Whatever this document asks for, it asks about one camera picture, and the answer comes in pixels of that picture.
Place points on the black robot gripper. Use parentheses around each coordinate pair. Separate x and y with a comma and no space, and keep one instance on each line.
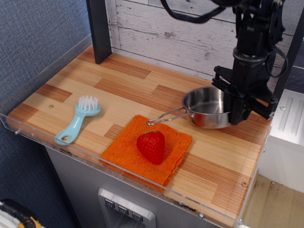
(245,88)

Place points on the stainless steel pot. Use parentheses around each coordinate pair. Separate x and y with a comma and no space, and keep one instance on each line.
(203,107)

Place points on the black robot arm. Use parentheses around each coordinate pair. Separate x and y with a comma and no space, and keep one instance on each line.
(258,29)

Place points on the red toy strawberry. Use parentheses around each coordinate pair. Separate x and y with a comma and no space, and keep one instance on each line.
(152,146)

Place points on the clear acrylic table guard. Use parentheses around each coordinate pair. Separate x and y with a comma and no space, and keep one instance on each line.
(214,177)

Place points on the orange knitted cloth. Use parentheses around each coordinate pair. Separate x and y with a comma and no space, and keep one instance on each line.
(123,153)

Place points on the light blue dish brush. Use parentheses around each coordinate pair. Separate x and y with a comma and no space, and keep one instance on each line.
(87,106)

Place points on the grey dispenser button panel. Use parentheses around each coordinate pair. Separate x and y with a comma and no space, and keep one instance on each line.
(120,212)

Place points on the yellow black object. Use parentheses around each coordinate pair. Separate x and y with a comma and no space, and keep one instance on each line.
(11,218)

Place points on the dark right frame post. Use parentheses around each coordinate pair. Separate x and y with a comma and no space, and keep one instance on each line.
(293,46)

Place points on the dark frame post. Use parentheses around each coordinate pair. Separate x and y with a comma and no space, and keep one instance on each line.
(293,46)
(99,29)

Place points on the dark left frame post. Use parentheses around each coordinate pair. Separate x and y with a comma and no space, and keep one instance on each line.
(99,29)

